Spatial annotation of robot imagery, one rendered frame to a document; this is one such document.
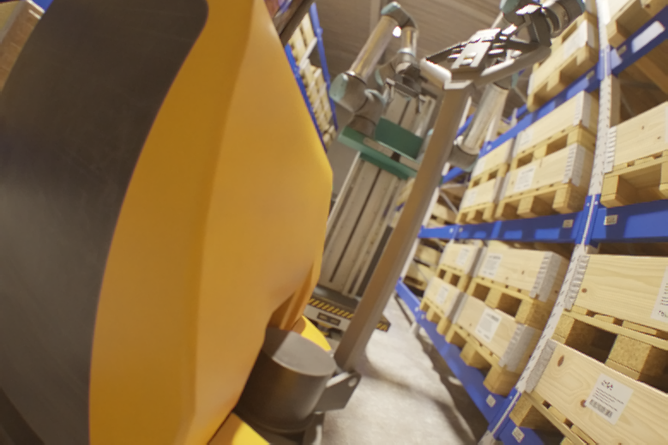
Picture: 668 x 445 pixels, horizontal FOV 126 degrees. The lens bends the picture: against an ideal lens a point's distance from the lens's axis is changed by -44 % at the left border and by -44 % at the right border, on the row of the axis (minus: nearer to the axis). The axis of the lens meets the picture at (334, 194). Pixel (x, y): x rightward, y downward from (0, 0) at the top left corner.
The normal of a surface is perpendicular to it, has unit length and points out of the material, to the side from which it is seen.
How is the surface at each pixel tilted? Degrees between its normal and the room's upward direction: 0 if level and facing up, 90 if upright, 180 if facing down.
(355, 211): 90
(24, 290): 90
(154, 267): 90
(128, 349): 90
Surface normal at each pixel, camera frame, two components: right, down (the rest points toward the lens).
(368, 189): 0.14, -0.03
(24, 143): -0.07, -0.13
